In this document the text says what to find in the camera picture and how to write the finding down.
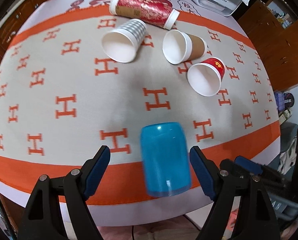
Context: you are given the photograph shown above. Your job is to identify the blue plastic cup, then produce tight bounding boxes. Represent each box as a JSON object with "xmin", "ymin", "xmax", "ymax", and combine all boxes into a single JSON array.
[{"xmin": 140, "ymin": 122, "xmax": 191, "ymax": 198}]

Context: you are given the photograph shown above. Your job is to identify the red paper cup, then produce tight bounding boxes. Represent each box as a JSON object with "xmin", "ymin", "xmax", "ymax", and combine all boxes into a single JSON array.
[{"xmin": 187, "ymin": 57, "xmax": 225, "ymax": 97}]

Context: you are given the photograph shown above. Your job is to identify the brown sleeve paper cup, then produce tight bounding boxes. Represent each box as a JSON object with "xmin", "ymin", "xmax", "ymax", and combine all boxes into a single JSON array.
[{"xmin": 162, "ymin": 30, "xmax": 207, "ymax": 65}]

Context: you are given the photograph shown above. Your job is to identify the grey checked paper cup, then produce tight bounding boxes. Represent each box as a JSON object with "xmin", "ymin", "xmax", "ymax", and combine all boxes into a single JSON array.
[{"xmin": 101, "ymin": 18, "xmax": 147, "ymax": 63}]

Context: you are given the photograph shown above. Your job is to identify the cardboard box with items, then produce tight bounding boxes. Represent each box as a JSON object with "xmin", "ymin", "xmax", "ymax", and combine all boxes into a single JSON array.
[{"xmin": 274, "ymin": 91, "xmax": 295, "ymax": 125}]

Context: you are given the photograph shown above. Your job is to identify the wooden shelf cabinet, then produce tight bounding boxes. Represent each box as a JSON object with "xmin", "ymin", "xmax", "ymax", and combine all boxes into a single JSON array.
[{"xmin": 238, "ymin": 1, "xmax": 298, "ymax": 90}]

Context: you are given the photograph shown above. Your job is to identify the orange beige H table runner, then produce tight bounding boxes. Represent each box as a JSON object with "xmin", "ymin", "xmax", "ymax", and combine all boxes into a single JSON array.
[{"xmin": 0, "ymin": 4, "xmax": 281, "ymax": 205}]

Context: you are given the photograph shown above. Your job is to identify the white printed tablecloth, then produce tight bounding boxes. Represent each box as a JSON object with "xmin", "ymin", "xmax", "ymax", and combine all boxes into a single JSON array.
[{"xmin": 0, "ymin": 0, "xmax": 282, "ymax": 228}]

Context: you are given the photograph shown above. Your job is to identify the wooden kitchen cabinets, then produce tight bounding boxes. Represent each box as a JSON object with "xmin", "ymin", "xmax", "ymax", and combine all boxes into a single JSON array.
[{"xmin": 0, "ymin": 0, "xmax": 46, "ymax": 62}]

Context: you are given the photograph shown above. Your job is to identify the red patterned cylinder canister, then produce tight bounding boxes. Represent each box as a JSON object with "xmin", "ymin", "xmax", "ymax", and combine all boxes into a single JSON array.
[{"xmin": 109, "ymin": 0, "xmax": 180, "ymax": 30}]

